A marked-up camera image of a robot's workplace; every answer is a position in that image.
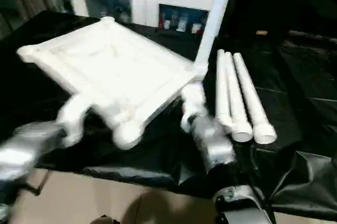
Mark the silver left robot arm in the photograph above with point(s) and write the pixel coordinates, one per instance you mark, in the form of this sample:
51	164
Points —
26	148

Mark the white plastic table leg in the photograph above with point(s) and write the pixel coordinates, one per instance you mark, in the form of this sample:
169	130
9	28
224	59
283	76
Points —
237	103
255	103
213	19
223	87

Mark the small tan tag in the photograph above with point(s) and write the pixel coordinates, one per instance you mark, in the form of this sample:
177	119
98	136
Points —
261	32

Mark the white plastic table top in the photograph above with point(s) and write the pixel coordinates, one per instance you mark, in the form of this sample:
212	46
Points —
116	71

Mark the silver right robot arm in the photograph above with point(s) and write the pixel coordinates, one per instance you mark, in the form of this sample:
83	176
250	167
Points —
216	145

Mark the black work mat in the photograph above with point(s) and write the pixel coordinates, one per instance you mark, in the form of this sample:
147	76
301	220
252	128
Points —
158	161

